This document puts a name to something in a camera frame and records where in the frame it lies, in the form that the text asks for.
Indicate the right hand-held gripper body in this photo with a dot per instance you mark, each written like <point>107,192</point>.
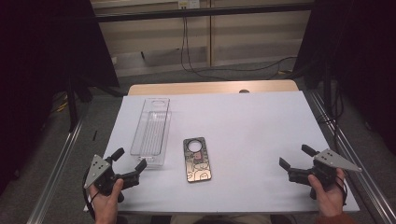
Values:
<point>323,171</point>

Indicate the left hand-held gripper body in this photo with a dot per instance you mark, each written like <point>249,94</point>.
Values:
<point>99,174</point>

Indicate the clear plastic tray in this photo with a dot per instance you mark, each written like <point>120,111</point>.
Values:
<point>151,133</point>

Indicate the patterned phone case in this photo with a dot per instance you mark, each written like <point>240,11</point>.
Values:
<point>199,168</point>

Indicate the person's right hand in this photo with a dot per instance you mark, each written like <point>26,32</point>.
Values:
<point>328,199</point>

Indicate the person's left hand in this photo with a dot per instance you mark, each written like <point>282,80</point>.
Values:
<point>106,203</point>

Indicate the white table mat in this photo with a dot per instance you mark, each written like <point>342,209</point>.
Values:
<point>249,140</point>

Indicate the black stand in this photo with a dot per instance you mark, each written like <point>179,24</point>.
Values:
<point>72,105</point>
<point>327,93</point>

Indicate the wooden table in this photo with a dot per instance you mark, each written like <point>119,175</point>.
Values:
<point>202,87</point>

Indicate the dark curtain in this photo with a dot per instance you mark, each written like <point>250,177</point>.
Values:
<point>358,62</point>
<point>37,77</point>

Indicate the black horizontal bar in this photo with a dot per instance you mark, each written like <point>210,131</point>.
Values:
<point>199,13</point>

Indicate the metal floor rail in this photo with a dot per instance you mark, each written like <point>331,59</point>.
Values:
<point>364,183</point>
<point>53,180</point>

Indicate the white wall socket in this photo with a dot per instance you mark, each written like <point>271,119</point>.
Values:
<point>188,3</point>

